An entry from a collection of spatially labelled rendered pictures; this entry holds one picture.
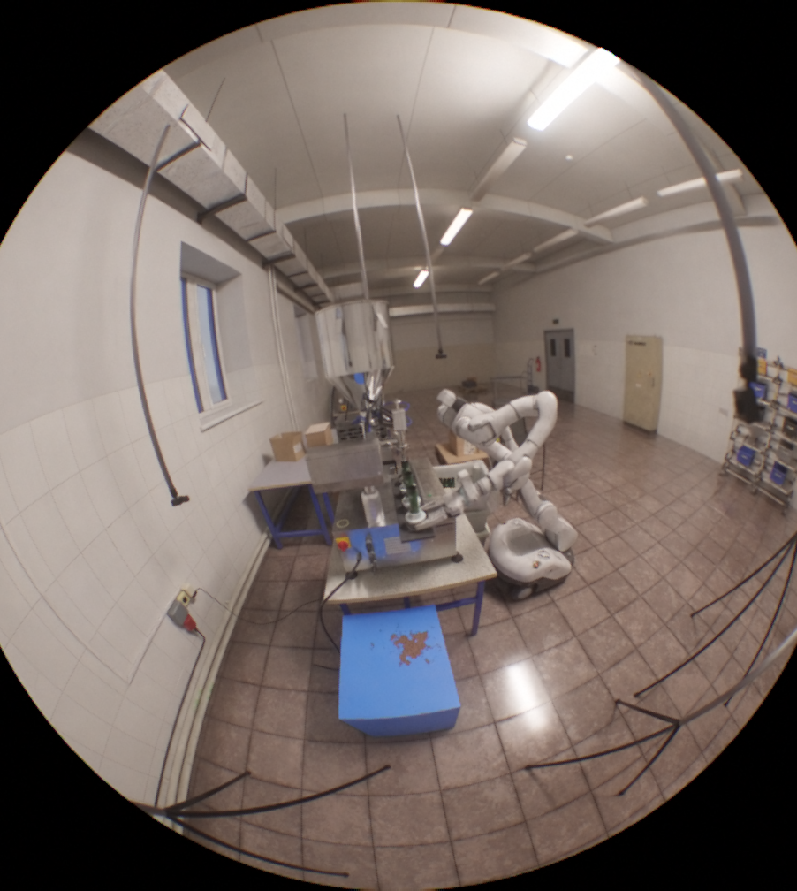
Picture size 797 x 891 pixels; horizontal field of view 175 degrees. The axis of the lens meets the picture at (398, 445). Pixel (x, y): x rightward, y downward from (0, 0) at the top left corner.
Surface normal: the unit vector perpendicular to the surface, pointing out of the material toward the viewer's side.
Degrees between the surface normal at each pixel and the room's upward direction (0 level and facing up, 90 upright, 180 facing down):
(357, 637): 0
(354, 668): 0
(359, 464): 90
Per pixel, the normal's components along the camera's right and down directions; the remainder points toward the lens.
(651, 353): -0.99, 0.14
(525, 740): -0.12, -0.93
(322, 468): 0.09, 0.33
